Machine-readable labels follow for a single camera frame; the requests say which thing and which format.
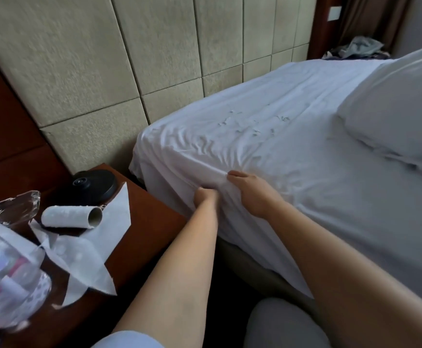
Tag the dark wooden wall panel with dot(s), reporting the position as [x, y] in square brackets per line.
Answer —
[321, 29]

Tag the beige padded headboard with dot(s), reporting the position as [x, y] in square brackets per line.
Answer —
[124, 61]

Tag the black round object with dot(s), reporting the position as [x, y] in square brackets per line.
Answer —
[87, 186]

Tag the brown curtain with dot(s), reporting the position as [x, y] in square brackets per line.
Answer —
[378, 14]

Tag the white paper roll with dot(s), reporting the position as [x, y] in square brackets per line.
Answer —
[69, 216]

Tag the dark wooden nightstand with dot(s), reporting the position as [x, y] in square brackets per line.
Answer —
[145, 242]

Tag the person's left forearm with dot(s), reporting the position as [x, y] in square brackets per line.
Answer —
[174, 286]

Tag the person's white shirt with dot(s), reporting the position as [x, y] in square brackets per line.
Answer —
[127, 340]

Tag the white duvet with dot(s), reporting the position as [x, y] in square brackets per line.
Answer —
[399, 105]

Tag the white wall switch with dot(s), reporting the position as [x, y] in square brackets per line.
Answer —
[334, 13]

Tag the white bed sheet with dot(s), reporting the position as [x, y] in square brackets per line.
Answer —
[283, 134]

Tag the person's right hand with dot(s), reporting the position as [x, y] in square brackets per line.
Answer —
[258, 195]

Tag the clear glass ashtray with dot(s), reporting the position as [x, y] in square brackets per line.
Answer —
[11, 208]

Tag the person's left hand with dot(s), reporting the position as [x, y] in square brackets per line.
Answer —
[207, 198]

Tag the person's right forearm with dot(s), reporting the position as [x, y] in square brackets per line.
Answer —
[363, 279]

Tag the white papers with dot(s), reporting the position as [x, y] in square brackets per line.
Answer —
[87, 257]

